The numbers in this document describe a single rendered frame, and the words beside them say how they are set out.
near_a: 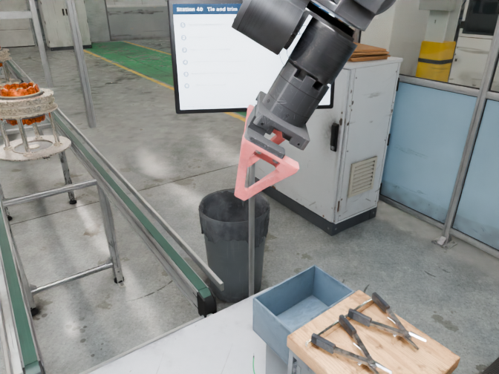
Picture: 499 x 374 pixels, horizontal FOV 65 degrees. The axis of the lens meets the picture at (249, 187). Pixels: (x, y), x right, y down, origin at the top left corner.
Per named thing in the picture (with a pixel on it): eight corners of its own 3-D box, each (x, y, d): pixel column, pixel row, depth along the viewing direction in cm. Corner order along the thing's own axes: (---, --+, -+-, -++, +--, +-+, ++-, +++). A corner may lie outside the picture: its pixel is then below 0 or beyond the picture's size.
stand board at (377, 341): (286, 346, 67) (286, 335, 66) (357, 298, 77) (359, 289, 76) (386, 441, 53) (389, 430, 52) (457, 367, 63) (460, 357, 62)
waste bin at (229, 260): (193, 280, 240) (186, 200, 215) (244, 259, 259) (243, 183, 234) (225, 318, 212) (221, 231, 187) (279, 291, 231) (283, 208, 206)
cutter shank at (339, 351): (333, 352, 61) (333, 349, 60) (334, 348, 61) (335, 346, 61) (372, 367, 59) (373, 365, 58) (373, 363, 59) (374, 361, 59)
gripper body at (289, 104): (249, 126, 41) (286, 63, 38) (252, 102, 50) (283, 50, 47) (301, 156, 43) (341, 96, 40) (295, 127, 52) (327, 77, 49)
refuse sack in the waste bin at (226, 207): (189, 251, 231) (185, 199, 215) (244, 231, 250) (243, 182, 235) (223, 289, 202) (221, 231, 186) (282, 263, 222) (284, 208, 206)
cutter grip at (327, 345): (310, 342, 63) (310, 335, 62) (312, 338, 64) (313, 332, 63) (333, 355, 61) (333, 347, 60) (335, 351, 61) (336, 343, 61)
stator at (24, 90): (6, 118, 220) (-5, 81, 211) (49, 113, 228) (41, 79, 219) (1, 129, 202) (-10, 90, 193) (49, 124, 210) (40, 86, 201)
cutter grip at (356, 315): (347, 317, 68) (347, 309, 67) (349, 314, 69) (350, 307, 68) (369, 327, 66) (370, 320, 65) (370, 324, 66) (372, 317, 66)
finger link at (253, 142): (210, 193, 43) (253, 121, 39) (218, 167, 49) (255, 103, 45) (264, 220, 44) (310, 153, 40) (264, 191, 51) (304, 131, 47)
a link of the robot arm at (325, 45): (369, 38, 39) (357, 33, 44) (310, 1, 38) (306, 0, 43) (329, 98, 42) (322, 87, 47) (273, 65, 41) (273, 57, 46)
